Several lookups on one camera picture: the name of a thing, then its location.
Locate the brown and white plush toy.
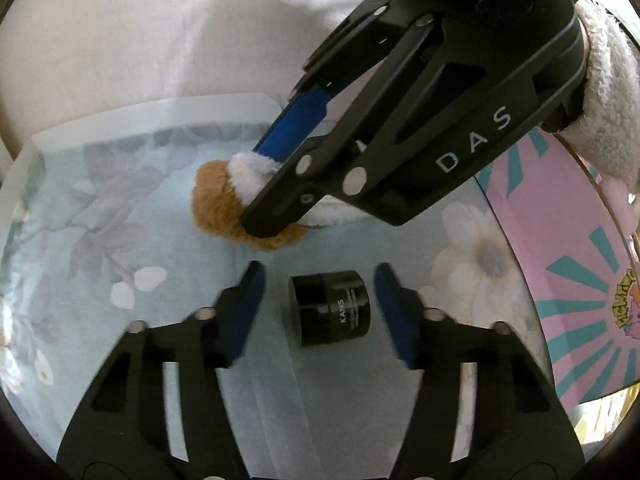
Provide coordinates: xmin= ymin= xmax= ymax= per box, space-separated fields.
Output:
xmin=192 ymin=151 xmax=372 ymax=253

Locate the pale blue floral blanket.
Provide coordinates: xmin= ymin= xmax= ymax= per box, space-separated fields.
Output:
xmin=0 ymin=91 xmax=557 ymax=480

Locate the cardboard box with pink print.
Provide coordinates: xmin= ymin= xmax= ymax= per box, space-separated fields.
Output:
xmin=472 ymin=125 xmax=640 ymax=407

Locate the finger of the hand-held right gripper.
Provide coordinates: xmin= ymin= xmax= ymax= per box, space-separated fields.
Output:
xmin=252 ymin=0 xmax=443 ymax=163
xmin=240 ymin=15 xmax=541 ymax=239

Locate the person's right forearm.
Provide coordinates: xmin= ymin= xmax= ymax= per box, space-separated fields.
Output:
xmin=555 ymin=0 xmax=640 ymax=182

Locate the black jar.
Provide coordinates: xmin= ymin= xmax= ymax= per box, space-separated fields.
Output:
xmin=288 ymin=270 xmax=374 ymax=349

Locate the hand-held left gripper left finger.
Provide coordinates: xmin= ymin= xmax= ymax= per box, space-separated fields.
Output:
xmin=55 ymin=260 xmax=267 ymax=480

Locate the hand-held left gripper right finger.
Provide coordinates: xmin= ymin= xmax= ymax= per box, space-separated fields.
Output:
xmin=372 ymin=261 xmax=587 ymax=480

